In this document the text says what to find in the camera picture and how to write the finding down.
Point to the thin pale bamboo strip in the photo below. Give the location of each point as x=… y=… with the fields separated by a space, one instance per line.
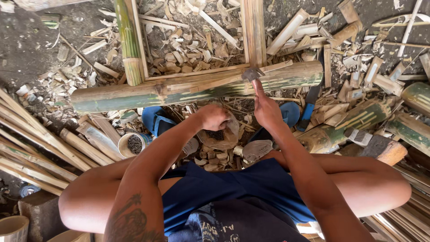
x=201 y=71

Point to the clear plastic bag of nails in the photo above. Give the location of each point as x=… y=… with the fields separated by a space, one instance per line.
x=228 y=132

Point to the long thick green bamboo pole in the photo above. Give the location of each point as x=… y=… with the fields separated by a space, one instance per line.
x=141 y=95

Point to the round can of nails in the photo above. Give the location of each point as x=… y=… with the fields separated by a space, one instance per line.
x=134 y=144

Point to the brown bamboo stub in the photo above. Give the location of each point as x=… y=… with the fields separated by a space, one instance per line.
x=346 y=30

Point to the wooden mallet with dark head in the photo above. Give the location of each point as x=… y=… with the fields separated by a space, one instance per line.
x=379 y=148

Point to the heap of bamboo offcuts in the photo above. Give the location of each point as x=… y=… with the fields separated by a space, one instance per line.
x=181 y=50

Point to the stack of thin bamboo laths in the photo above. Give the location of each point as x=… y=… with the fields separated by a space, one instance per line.
x=406 y=215

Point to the person's leg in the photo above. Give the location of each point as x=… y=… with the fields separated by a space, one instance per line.
x=366 y=185
x=90 y=201

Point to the person's left leg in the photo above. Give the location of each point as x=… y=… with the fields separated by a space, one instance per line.
x=90 y=201

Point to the dark printed shirt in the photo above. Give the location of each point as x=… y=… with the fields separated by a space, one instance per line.
x=242 y=221

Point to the person's left fingers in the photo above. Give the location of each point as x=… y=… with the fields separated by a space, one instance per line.
x=222 y=126

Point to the split bamboo frame slat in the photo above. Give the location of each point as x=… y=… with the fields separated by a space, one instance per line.
x=254 y=30

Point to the blue sandal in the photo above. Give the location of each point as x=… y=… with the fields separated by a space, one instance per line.
x=291 y=112
x=156 y=119

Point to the person's right leg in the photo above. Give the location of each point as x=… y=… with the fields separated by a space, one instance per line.
x=366 y=185

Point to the person's right hand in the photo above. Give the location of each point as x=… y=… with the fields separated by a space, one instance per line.
x=268 y=112

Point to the slim green bamboo pole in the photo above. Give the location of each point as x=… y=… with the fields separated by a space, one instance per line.
x=129 y=37

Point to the wide split bamboo piece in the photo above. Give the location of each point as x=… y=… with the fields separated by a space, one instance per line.
x=287 y=32

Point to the hollow pale bamboo cup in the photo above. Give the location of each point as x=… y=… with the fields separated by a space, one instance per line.
x=12 y=229

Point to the small blue white tin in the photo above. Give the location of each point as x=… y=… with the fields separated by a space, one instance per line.
x=28 y=190

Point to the person's left hand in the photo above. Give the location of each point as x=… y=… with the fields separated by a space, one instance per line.
x=213 y=116

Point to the steel hammer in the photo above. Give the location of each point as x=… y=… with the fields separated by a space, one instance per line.
x=252 y=74

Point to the person's right fingers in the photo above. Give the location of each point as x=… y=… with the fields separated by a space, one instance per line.
x=258 y=90

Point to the short striped green bamboo log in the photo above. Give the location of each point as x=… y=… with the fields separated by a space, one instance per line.
x=352 y=122

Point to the blue shorts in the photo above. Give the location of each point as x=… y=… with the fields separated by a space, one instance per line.
x=218 y=186

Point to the long white bamboo sliver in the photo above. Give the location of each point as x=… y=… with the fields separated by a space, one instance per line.
x=409 y=28

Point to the bundle of long bamboo slats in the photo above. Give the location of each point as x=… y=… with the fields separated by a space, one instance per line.
x=40 y=148

